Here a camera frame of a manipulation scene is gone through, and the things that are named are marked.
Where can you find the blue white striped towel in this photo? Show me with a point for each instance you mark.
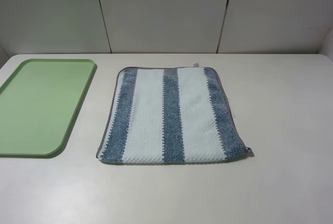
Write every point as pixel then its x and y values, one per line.
pixel 170 116

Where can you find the green plastic tray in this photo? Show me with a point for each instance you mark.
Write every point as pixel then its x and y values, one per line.
pixel 40 102

